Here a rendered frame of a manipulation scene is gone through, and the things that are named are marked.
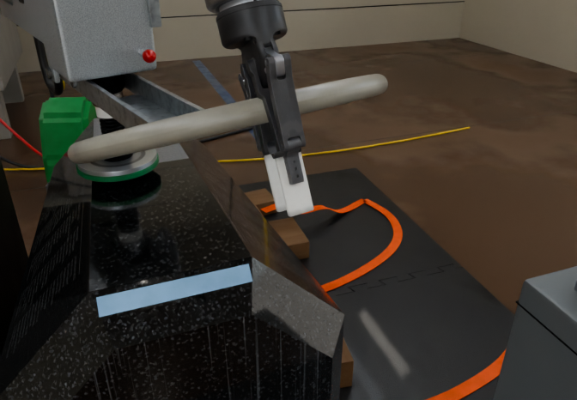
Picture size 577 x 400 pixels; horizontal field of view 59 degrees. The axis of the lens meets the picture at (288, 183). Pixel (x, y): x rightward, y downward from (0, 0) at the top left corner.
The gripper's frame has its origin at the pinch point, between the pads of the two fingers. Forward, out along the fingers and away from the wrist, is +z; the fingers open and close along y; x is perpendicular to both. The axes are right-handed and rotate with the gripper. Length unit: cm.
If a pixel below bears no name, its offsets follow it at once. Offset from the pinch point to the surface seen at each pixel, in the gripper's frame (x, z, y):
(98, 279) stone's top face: 28, 16, 50
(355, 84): -11.8, -9.5, 1.5
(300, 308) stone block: -11, 35, 50
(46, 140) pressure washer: 52, -21, 244
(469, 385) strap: -73, 97, 85
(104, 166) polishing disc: 22, -5, 87
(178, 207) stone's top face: 7, 9, 72
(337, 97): -8.4, -8.4, 0.1
